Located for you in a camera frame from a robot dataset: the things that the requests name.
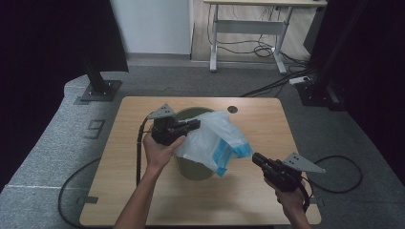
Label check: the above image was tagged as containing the white metal frame desk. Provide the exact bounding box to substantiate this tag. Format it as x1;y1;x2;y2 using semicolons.
202;0;329;75

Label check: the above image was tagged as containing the person's right hand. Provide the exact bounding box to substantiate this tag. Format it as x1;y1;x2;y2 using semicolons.
264;177;306;221

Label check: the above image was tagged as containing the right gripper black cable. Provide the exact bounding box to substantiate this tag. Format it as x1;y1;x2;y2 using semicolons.
297;155;364;214

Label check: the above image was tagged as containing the white plastic bag blue edge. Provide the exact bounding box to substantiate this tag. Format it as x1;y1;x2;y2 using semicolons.
174;110;254;178

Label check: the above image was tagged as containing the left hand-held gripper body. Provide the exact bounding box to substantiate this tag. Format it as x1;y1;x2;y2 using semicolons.
146;103;193;147

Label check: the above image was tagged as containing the black metal stand square base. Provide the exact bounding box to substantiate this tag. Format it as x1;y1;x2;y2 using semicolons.
79;59;123;103

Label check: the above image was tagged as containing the tall black metal stand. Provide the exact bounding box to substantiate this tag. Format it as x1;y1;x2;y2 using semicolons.
295;0;372;113

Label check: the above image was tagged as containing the black curtain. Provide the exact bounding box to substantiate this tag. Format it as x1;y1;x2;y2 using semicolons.
302;0;405;179
0;0;130;194

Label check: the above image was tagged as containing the white power strip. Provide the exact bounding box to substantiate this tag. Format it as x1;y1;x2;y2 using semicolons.
288;75;311;86

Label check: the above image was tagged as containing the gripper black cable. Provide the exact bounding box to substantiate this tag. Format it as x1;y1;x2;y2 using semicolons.
57;115;155;229
297;155;364;214

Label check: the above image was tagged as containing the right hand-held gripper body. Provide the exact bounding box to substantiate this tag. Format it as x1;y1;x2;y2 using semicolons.
261;152;327;193

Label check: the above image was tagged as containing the person's left hand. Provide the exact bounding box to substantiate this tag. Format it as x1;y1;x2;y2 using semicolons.
141;132;186;175

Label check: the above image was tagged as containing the green trash bin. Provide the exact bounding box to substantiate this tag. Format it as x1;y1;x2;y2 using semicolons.
173;107;218;182

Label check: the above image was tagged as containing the tangle of black floor cables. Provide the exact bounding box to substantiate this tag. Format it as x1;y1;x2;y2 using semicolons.
207;4;319;98

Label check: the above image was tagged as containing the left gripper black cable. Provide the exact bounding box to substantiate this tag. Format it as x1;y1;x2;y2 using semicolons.
57;115;155;229

